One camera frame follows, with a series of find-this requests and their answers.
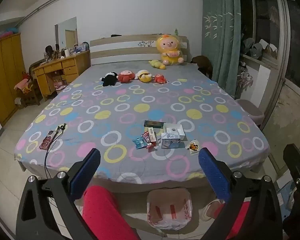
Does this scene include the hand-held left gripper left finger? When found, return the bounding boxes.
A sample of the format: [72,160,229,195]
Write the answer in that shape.
[16,148,102,240]

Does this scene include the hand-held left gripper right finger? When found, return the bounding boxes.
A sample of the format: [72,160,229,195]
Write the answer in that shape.
[198,147,283,240]

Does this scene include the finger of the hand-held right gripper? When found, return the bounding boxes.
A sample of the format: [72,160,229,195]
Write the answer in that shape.
[283,144,300,189]

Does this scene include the blue and white carton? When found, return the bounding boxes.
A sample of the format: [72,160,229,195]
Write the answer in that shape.
[161,132,181,149]

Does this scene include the blue snack wrapper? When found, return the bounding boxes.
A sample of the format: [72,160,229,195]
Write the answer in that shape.
[132,137,147,150]

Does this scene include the white box tray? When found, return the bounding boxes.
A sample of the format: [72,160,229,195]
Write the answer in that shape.
[163,123,186,141]

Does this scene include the red snack wrapper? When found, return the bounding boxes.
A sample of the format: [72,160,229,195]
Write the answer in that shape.
[142,131,153,148]

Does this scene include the white and red box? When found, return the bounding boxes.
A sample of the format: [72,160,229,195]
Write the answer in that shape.
[147,127,158,145]

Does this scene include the dark green box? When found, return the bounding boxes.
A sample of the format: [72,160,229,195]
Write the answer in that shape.
[144,120,165,128]

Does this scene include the blue box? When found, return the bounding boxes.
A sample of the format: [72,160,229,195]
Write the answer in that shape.
[276,175,294,210]

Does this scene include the pale slipper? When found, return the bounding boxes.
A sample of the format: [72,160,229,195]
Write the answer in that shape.
[199,199,227,222]

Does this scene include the person's left leg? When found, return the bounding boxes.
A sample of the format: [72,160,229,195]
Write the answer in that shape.
[82,185,140,240]

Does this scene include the pink phone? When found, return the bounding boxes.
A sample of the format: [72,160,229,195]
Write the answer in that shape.
[40,130,57,150]

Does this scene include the clothes hangers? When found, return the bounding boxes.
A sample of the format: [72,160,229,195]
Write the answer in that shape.
[236,71,254,90]

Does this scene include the bed with circle-print sheet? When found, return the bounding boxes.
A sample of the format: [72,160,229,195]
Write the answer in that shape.
[14,62,270,188]

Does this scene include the black plush toy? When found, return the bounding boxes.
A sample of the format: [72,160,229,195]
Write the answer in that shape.
[100,71,118,87]

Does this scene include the chair with clothes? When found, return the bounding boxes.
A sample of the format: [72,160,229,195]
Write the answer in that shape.
[14,71,40,108]

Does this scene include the round red plush toy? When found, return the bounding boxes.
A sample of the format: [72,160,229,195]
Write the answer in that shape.
[117,70,136,83]

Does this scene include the yellow wooden desk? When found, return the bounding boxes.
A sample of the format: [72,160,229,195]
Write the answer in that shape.
[31,50,91,102]

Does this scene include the yellow and white plush toy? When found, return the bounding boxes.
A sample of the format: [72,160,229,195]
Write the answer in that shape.
[135,69,153,83]

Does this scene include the brown plush toy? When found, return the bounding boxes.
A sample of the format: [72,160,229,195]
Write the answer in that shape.
[190,55,213,78]

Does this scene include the pile of clothes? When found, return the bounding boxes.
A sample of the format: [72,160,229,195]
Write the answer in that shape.
[241,37,278,60]

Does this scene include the clutter of desk items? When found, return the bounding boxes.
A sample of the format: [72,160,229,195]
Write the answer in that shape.
[44,42,89,62]

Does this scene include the small yellow plush toy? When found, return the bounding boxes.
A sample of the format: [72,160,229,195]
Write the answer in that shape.
[149,59,167,70]

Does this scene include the yellow wooden wardrobe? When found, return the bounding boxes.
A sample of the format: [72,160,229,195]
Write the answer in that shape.
[0,32,27,127]

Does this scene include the wooden headboard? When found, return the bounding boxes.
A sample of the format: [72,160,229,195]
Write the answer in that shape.
[89,34,188,67]

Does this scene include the large yellow plush doll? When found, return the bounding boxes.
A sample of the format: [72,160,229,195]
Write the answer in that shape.
[156,34,185,65]

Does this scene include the green curtain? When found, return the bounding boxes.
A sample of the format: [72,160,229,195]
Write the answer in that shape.
[202,0,242,98]

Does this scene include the black earphone cable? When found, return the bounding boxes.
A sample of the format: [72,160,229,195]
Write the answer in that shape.
[44,124,67,174]

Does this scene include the window frame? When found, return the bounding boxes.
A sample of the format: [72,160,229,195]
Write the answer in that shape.
[240,0,300,120]

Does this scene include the wall mirror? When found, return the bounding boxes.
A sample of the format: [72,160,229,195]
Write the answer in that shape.
[54,17,78,50]

